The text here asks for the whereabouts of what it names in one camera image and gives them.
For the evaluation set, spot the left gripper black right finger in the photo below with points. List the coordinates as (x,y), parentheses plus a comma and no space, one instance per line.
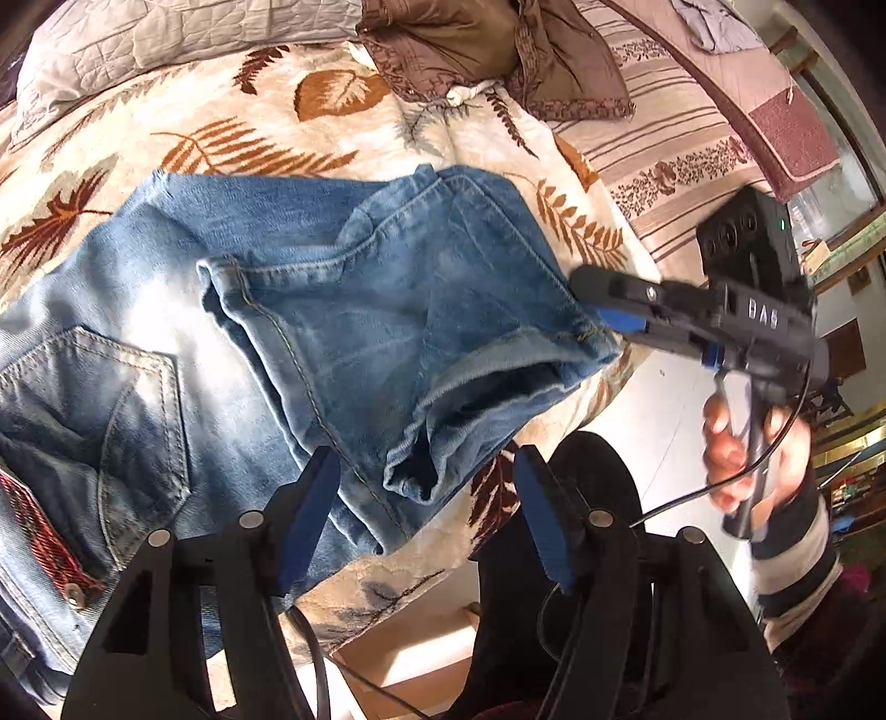
(659,629)

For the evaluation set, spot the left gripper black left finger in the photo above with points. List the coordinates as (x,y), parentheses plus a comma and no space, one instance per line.
(147,656)

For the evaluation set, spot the blue denim jeans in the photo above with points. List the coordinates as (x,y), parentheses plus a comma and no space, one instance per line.
(192,353)

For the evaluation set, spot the right striped sleeve forearm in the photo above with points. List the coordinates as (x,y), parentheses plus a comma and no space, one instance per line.
(823,632)

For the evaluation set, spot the pink folded blanket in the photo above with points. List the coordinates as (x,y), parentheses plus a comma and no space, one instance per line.
(757,96)

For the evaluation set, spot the striped floral bed sheet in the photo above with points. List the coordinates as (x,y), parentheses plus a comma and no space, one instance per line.
(674,161)

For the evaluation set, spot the brown satin pillow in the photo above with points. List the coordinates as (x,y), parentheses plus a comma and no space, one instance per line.
(547,55)

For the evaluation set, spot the cream leaf-print fleece blanket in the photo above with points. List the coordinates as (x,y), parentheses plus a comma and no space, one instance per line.
(317,113)

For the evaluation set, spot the grey quilted bedspread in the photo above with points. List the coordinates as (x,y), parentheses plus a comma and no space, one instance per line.
(85,48)

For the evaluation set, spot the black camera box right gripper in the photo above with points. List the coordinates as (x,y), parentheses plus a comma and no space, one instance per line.
(749,240)

